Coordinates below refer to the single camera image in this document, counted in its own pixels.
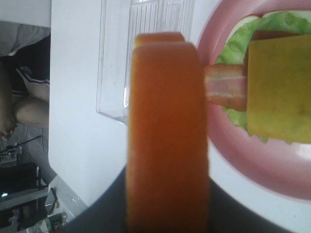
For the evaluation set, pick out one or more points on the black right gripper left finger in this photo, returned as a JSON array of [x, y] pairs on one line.
[[106, 215]]

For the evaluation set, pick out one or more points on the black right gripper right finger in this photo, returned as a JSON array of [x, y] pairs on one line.
[[227, 215]]

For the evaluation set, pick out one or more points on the yellow cheese slice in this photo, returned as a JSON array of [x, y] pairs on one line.
[[279, 88]]

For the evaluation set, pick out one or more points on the pink round plate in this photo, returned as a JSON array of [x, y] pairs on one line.
[[274, 166]]

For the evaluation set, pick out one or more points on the dark background shelf clutter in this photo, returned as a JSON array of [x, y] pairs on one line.
[[20, 185]]

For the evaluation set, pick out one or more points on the seated person in background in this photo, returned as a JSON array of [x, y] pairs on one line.
[[24, 76]]

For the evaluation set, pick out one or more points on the left clear plastic container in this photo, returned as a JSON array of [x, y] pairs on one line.
[[121, 22]]

